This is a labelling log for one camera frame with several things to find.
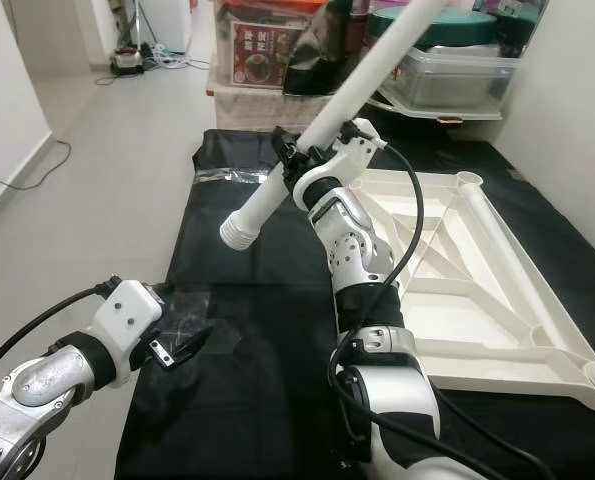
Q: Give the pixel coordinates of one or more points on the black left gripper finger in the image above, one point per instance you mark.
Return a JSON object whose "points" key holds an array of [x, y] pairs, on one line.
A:
{"points": [[189, 345]]}

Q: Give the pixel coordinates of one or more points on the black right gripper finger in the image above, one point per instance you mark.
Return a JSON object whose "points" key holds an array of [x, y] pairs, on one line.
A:
{"points": [[289, 146]]}

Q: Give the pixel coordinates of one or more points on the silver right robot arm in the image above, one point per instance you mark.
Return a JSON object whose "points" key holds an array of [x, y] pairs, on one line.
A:
{"points": [[362, 250]]}

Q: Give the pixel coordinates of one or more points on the clear tape strip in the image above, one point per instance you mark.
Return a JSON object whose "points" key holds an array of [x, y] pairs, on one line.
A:
{"points": [[187, 305]]}

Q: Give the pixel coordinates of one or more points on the beige cloth-covered bench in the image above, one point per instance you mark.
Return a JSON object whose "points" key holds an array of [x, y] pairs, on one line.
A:
{"points": [[267, 110]]}

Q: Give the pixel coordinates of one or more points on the black tablecloth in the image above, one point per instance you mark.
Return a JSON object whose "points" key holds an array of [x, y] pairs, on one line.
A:
{"points": [[237, 330]]}

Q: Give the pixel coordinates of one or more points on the red food-print box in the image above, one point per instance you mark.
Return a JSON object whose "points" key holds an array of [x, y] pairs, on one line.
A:
{"points": [[267, 55]]}

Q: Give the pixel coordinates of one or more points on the glossy black bag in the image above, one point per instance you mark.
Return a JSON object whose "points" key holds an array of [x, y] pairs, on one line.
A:
{"points": [[322, 55]]}

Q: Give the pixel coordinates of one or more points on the clear bin with orange lid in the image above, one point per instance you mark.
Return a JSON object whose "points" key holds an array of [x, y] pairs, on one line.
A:
{"points": [[257, 5]]}

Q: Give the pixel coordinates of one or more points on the white appliance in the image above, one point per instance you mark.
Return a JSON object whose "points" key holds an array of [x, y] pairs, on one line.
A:
{"points": [[165, 22]]}

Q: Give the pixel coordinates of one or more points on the clear plastic storage box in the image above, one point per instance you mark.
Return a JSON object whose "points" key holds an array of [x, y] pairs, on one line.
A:
{"points": [[467, 85]]}

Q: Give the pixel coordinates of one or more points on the green pot lid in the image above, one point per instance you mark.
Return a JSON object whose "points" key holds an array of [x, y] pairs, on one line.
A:
{"points": [[467, 30]]}

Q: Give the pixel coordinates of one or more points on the white plastic table top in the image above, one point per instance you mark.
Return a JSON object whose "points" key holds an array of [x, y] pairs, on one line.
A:
{"points": [[487, 320]]}

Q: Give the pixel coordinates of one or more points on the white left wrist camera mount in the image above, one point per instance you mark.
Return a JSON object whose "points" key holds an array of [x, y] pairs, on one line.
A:
{"points": [[127, 315]]}

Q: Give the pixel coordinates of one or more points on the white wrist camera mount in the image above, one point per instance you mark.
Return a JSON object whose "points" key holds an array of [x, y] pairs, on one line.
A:
{"points": [[357, 150], [127, 315]]}

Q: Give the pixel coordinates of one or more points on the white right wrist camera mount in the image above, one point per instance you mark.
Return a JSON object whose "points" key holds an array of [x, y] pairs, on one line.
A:
{"points": [[357, 150]]}

